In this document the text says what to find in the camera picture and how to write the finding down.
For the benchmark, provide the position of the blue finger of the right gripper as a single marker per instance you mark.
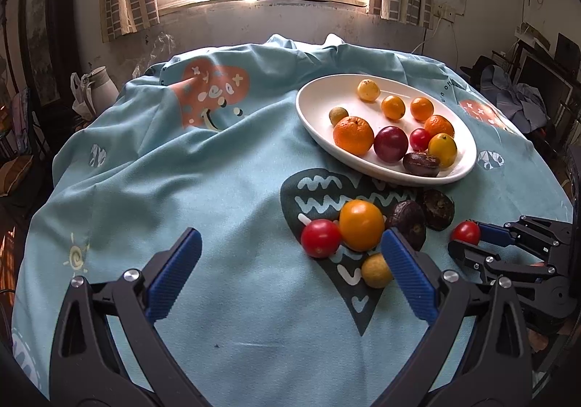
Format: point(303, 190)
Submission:
point(537, 236)

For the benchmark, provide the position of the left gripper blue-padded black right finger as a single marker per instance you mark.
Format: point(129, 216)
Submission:
point(495, 368)

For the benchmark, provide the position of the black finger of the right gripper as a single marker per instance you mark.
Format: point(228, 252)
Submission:
point(491, 267)

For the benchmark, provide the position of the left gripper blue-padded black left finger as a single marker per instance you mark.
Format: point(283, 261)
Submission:
point(86, 368)

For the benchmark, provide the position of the dark brown passion fruit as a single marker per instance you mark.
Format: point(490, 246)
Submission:
point(421, 164)

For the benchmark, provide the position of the yellow orange large fruit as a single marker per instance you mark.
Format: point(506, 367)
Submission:
point(443, 147)

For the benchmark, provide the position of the dark passion fruit right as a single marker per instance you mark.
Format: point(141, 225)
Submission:
point(438, 209)

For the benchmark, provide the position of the dark passion fruit left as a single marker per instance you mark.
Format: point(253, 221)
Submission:
point(407, 216)

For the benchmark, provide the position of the orange tomato upper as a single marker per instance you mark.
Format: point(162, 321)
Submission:
point(361, 224)

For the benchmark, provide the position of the blue clothes pile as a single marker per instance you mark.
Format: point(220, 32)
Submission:
point(522, 104)

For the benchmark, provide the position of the small red cherry tomato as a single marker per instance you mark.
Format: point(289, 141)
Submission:
point(419, 140)

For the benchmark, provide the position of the black monitor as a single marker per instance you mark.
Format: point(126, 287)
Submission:
point(559, 89)

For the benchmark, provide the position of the orange mandarin plate right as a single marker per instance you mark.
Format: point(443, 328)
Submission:
point(437, 124)

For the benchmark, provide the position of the dark red plum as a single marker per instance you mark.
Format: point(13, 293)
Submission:
point(391, 144)

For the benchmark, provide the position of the red tomato left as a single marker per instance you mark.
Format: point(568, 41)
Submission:
point(321, 238)

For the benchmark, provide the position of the light blue patterned tablecloth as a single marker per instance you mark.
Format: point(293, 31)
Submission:
point(211, 140)

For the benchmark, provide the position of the bumpy mandarin on plate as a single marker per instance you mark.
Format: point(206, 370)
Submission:
point(354, 135)

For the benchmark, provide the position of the white oval plate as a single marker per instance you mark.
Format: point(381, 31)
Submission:
point(316, 99)

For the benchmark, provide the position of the white plastic bag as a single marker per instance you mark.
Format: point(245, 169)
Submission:
point(82, 105)

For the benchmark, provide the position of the white kettle jug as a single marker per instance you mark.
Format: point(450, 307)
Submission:
point(101, 91)

